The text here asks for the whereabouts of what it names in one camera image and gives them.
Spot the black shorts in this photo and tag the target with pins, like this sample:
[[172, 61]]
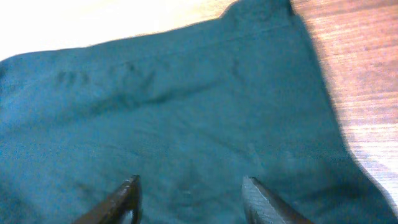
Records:
[[192, 111]]

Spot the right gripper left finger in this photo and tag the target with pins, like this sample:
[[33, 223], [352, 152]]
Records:
[[123, 206]]

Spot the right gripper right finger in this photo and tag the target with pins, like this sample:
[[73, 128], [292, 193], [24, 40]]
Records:
[[262, 206]]

